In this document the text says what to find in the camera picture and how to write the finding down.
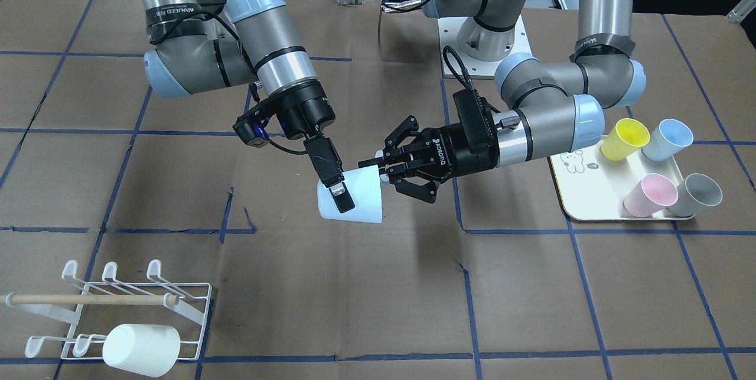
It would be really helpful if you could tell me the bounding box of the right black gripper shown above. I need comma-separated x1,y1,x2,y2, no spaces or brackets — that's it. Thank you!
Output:
260,79,356,213

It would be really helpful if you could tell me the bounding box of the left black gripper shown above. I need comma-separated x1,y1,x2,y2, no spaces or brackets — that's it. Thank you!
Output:
357,116,497,203

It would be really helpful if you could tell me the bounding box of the light blue plastic cup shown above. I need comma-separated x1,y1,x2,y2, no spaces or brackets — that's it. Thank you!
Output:
316,165,383,223

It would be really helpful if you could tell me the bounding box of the white plastic cup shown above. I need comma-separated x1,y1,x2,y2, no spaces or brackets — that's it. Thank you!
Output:
103,324,181,378

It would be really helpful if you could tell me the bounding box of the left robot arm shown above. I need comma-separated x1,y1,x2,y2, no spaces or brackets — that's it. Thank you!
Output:
359,0,646,203

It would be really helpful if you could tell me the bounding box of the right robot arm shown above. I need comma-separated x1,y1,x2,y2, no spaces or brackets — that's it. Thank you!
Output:
143,0,355,213

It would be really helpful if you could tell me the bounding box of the yellow plastic cup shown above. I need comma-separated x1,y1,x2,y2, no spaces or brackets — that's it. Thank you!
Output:
600,118,650,161

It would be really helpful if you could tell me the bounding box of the pink plastic cup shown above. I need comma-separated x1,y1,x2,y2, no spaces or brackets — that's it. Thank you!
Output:
622,173,679,217

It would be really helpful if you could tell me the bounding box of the grey plastic cup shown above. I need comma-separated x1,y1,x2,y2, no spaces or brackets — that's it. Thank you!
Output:
667,173,723,217

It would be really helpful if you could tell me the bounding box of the cream plastic tray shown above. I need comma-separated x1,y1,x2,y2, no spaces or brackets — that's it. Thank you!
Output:
548,142,684,221

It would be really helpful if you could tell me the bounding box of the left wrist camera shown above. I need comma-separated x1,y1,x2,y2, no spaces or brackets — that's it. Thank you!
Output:
453,89,498,154

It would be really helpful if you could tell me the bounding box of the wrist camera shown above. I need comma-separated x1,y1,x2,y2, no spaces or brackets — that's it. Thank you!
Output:
453,89,498,154
233,109,272,148

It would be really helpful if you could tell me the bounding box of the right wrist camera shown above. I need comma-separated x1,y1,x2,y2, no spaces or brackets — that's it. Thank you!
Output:
233,109,272,148

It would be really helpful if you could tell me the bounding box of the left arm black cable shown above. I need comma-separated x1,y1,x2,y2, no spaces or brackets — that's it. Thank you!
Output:
442,45,491,109

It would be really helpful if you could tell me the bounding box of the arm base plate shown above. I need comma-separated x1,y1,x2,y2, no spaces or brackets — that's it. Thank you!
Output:
438,16,532,79

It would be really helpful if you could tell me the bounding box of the white wire cup rack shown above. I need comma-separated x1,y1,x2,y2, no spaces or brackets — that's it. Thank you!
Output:
2,259,216,363

